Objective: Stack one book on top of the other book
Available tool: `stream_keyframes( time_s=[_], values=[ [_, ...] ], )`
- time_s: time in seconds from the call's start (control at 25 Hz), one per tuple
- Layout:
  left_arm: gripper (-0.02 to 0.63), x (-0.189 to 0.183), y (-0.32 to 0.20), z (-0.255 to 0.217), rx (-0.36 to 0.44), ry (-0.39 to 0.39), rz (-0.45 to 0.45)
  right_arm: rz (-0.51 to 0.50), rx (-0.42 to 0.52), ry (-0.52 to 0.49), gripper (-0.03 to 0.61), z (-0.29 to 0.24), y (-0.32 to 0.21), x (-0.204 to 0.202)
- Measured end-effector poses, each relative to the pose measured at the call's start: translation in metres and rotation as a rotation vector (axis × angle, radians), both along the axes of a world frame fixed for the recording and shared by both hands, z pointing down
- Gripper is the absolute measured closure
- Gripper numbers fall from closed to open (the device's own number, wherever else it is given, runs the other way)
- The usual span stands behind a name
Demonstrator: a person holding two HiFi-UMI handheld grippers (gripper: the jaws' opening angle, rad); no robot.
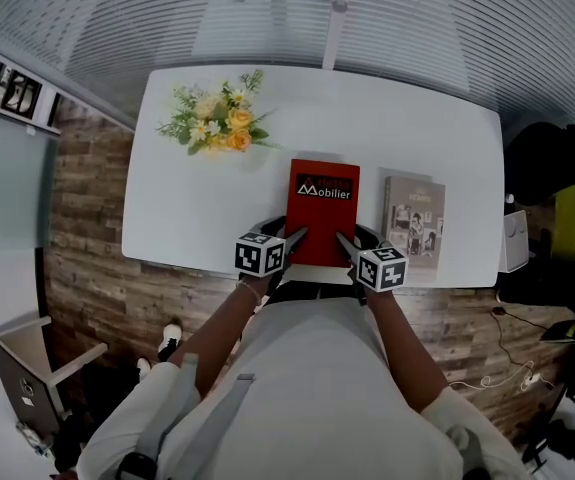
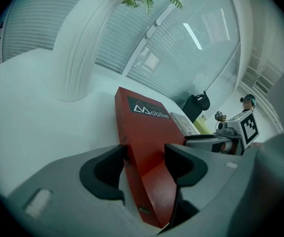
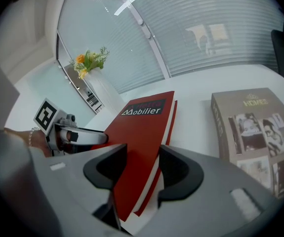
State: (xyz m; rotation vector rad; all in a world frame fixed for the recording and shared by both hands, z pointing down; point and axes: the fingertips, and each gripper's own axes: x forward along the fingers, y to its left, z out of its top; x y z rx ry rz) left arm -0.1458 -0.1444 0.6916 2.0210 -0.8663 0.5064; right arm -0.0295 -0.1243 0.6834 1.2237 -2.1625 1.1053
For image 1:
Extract white box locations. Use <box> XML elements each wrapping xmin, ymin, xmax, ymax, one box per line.
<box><xmin>498</xmin><ymin>210</ymin><xmax>531</xmax><ymax>274</ymax></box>

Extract person's white shirt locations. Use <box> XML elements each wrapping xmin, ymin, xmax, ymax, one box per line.
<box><xmin>75</xmin><ymin>297</ymin><xmax>533</xmax><ymax>480</ymax></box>

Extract person's left forearm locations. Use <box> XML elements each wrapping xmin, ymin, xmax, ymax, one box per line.
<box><xmin>169</xmin><ymin>274</ymin><xmax>269</xmax><ymax>400</ymax></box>

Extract black round device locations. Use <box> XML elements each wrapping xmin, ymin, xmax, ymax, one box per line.
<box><xmin>115</xmin><ymin>450</ymin><xmax>159</xmax><ymax>480</ymax></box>

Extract red book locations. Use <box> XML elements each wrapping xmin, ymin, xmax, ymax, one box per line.
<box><xmin>282</xmin><ymin>158</ymin><xmax>362</xmax><ymax>269</ymax></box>

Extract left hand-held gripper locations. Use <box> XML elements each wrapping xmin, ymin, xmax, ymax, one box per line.
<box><xmin>235</xmin><ymin>215</ymin><xmax>310</xmax><ymax>299</ymax></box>

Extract person's right forearm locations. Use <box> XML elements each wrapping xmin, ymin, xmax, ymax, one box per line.
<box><xmin>364</xmin><ymin>287</ymin><xmax>452</xmax><ymax>415</ymax></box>

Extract white partition post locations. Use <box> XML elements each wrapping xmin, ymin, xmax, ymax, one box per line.
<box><xmin>321</xmin><ymin>0</ymin><xmax>357</xmax><ymax>72</ymax></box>

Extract black equipment stand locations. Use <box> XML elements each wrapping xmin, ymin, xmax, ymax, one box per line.
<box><xmin>521</xmin><ymin>367</ymin><xmax>575</xmax><ymax>469</ymax></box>

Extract beaded bracelet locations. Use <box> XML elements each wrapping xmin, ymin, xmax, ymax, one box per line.
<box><xmin>234</xmin><ymin>278</ymin><xmax>264</xmax><ymax>307</ymax></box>

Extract grey book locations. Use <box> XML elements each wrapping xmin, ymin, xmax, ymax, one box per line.
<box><xmin>380</xmin><ymin>175</ymin><xmax>447</xmax><ymax>272</ymax></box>

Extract grey shoulder strap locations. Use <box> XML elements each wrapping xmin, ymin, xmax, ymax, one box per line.
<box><xmin>181</xmin><ymin>372</ymin><xmax>257</xmax><ymax>480</ymax></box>
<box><xmin>139</xmin><ymin>352</ymin><xmax>202</xmax><ymax>462</ymax></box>

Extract black office chair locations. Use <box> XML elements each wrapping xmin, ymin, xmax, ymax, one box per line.
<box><xmin>504</xmin><ymin>121</ymin><xmax>575</xmax><ymax>268</ymax></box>

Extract yellow flower bouquet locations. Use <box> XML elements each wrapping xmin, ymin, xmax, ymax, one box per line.
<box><xmin>155</xmin><ymin>69</ymin><xmax>282</xmax><ymax>162</ymax></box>

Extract black metal railing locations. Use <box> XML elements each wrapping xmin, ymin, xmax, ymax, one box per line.
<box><xmin>0</xmin><ymin>52</ymin><xmax>44</xmax><ymax>120</ymax></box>

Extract white small side table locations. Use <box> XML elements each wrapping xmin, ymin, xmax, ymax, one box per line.
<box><xmin>0</xmin><ymin>316</ymin><xmax>109</xmax><ymax>437</ymax></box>

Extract person's black trousers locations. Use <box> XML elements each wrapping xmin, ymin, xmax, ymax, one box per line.
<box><xmin>266</xmin><ymin>280</ymin><xmax>368</xmax><ymax>304</ymax></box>

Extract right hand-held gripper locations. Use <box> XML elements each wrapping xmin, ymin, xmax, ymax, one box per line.
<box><xmin>335</xmin><ymin>224</ymin><xmax>409</xmax><ymax>307</ymax></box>

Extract thin white cable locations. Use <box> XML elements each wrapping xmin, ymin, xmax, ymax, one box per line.
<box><xmin>448</xmin><ymin>360</ymin><xmax>557</xmax><ymax>393</ymax></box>

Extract long black cable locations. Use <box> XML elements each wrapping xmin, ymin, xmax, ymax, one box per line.
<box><xmin>490</xmin><ymin>306</ymin><xmax>569</xmax><ymax>370</ymax></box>

